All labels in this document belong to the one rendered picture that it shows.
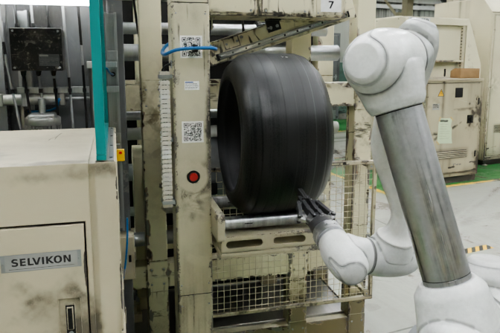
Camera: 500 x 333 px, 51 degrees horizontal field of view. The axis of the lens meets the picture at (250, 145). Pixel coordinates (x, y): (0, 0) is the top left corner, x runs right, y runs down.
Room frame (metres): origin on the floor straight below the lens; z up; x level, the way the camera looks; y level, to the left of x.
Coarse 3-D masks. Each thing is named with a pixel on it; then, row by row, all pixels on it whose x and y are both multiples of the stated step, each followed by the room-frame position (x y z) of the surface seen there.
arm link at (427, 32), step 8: (408, 24) 1.22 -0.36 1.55; (416, 24) 1.21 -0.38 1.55; (424, 24) 1.21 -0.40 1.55; (432, 24) 1.22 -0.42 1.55; (416, 32) 1.20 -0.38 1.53; (424, 32) 1.20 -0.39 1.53; (432, 32) 1.20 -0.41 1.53; (424, 40) 1.18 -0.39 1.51; (432, 40) 1.20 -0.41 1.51; (432, 48) 1.20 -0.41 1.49; (432, 56) 1.20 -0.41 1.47; (432, 64) 1.23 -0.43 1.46
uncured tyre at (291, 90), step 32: (256, 64) 1.78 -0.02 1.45; (288, 64) 1.81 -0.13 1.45; (224, 96) 2.06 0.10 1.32; (256, 96) 1.68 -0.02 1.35; (288, 96) 1.70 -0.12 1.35; (320, 96) 1.73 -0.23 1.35; (224, 128) 2.16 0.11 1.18; (256, 128) 1.65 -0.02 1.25; (288, 128) 1.65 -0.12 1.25; (320, 128) 1.68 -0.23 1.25; (224, 160) 2.07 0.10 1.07; (256, 160) 1.64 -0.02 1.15; (288, 160) 1.65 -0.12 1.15; (320, 160) 1.68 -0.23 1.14; (256, 192) 1.68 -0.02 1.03; (288, 192) 1.70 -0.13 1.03; (320, 192) 1.75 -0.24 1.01
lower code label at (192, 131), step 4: (184, 124) 1.78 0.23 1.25; (188, 124) 1.78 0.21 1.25; (192, 124) 1.79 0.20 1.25; (196, 124) 1.79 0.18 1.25; (200, 124) 1.79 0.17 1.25; (184, 128) 1.78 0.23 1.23; (188, 128) 1.78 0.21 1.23; (192, 128) 1.78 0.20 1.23; (196, 128) 1.79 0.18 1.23; (200, 128) 1.79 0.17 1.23; (184, 132) 1.78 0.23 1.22; (188, 132) 1.78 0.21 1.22; (192, 132) 1.78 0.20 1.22; (196, 132) 1.79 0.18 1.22; (200, 132) 1.79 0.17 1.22; (184, 136) 1.78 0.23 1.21; (188, 136) 1.78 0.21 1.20; (192, 136) 1.78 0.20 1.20; (196, 136) 1.79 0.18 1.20; (200, 136) 1.79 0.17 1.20; (184, 140) 1.78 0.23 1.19; (188, 140) 1.78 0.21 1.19; (192, 140) 1.78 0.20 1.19; (196, 140) 1.79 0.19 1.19; (200, 140) 1.79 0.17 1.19
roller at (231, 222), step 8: (232, 216) 1.76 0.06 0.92; (240, 216) 1.77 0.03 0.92; (248, 216) 1.77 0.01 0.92; (256, 216) 1.77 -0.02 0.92; (264, 216) 1.78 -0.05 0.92; (272, 216) 1.78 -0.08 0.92; (280, 216) 1.79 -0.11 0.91; (288, 216) 1.80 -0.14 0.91; (296, 216) 1.80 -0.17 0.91; (304, 216) 1.81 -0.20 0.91; (232, 224) 1.74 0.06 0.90; (240, 224) 1.75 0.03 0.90; (248, 224) 1.76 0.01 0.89; (256, 224) 1.76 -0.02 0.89; (264, 224) 1.77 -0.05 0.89; (272, 224) 1.78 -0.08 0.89; (280, 224) 1.79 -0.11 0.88
